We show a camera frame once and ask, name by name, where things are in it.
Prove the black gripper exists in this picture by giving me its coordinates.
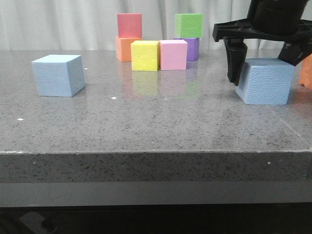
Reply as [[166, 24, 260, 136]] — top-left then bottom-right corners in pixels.
[[213, 0, 312, 86]]

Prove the light blue textured foam block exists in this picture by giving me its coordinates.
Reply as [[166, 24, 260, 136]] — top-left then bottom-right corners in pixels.
[[236, 58, 295, 105]]

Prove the light blue smooth foam block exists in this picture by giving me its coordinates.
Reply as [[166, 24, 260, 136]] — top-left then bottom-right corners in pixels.
[[32, 55, 85, 97]]

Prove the orange foam block near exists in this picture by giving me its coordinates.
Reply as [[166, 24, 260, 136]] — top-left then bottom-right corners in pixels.
[[297, 55, 312, 90]]

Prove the orange foam block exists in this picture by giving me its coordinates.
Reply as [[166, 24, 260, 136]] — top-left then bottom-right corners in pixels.
[[116, 36, 141, 62], [297, 55, 312, 90]]

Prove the purple foam block far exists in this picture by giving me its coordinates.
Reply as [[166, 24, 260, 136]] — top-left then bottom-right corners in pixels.
[[174, 37, 199, 61]]

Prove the green foam block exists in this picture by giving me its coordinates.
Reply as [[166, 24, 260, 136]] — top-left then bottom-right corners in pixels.
[[175, 14, 203, 38]]

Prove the pink foam block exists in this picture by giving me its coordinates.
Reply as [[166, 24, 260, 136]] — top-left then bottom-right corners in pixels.
[[159, 39, 188, 70]]

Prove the yellow foam block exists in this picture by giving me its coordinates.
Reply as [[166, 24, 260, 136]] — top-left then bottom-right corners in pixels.
[[131, 40, 159, 71]]

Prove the red foam block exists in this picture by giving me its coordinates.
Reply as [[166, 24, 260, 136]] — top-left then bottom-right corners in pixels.
[[117, 13, 142, 38]]

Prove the orange foam block far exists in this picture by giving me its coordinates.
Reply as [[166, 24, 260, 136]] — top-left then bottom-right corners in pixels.
[[116, 36, 141, 62]]

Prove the grey curtain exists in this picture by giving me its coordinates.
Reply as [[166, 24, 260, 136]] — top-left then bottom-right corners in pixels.
[[0, 0, 312, 51]]

